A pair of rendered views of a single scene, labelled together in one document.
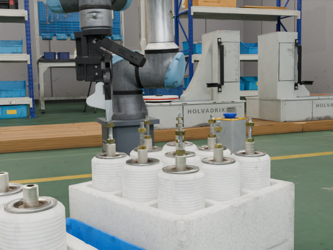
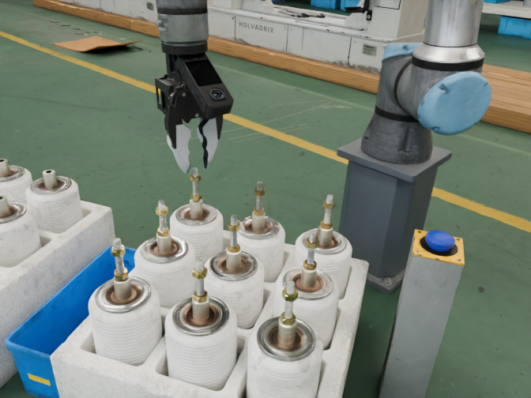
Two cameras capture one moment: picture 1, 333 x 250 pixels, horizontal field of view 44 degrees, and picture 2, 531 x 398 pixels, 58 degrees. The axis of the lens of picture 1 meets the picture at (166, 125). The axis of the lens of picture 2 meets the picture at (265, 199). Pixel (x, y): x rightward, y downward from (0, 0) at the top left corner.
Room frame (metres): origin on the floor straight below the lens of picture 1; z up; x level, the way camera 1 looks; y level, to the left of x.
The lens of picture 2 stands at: (0.73, -0.57, 0.70)
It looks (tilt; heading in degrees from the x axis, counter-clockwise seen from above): 29 degrees down; 60
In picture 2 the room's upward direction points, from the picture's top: 3 degrees clockwise
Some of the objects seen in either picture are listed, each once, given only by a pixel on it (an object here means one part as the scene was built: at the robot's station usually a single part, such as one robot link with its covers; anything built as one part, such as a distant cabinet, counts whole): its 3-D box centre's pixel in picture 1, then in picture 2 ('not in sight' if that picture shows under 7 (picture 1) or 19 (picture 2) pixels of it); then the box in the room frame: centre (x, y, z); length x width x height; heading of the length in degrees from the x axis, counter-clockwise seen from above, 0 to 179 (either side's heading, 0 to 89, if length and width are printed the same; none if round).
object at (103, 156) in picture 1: (111, 156); (196, 214); (0.99, 0.14, 0.25); 0.08 x 0.08 x 0.01
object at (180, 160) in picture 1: (180, 163); (122, 287); (0.82, -0.03, 0.26); 0.02 x 0.02 x 0.03
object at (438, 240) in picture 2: (230, 116); (438, 242); (1.24, -0.19, 0.32); 0.04 x 0.04 x 0.02
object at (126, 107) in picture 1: (126, 104); (399, 129); (1.46, 0.14, 0.35); 0.15 x 0.15 x 0.10
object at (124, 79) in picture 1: (127, 70); (411, 75); (1.46, 0.13, 0.47); 0.13 x 0.12 x 0.14; 71
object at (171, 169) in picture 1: (181, 169); (123, 294); (0.82, -0.03, 0.25); 0.08 x 0.08 x 0.01
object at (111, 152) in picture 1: (111, 150); (196, 208); (0.99, 0.14, 0.26); 0.02 x 0.02 x 0.03
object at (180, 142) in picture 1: (180, 143); (119, 263); (0.82, -0.03, 0.31); 0.01 x 0.01 x 0.08
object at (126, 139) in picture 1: (128, 160); (384, 208); (1.46, 0.14, 0.15); 0.19 x 0.19 x 0.30; 19
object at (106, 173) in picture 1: (112, 192); (197, 255); (0.99, 0.14, 0.16); 0.10 x 0.10 x 0.18
